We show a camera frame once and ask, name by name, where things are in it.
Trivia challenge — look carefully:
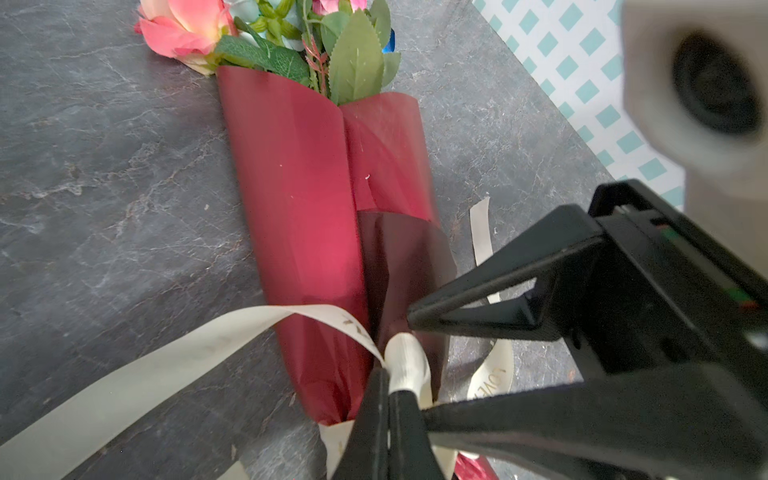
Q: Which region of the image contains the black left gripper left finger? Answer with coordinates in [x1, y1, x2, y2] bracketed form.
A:
[332, 367, 389, 480]

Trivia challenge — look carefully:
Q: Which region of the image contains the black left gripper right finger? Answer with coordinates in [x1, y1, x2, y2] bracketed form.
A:
[388, 390, 444, 480]

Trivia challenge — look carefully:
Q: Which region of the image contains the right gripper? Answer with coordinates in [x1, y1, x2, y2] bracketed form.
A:
[407, 180, 767, 479]

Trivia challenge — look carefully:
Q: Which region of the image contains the dark red wrapping paper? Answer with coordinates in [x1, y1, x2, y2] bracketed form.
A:
[217, 66, 494, 479]

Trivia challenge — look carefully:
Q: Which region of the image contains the cream ribbon strip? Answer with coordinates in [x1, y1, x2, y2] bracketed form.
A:
[1, 212, 480, 479]

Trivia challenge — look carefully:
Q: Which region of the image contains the dark blue fake rose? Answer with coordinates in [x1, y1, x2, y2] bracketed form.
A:
[382, 29, 396, 53]

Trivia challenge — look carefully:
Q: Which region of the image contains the light blue fake flower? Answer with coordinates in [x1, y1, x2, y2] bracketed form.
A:
[212, 0, 403, 108]

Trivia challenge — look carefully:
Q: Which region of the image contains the small pink fake rose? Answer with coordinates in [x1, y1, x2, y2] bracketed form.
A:
[312, 0, 367, 16]

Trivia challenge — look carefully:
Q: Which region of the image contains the pink orange fake rose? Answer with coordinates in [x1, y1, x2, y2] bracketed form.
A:
[134, 0, 237, 76]

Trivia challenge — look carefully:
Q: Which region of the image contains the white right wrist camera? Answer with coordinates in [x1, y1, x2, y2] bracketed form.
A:
[621, 0, 767, 276]

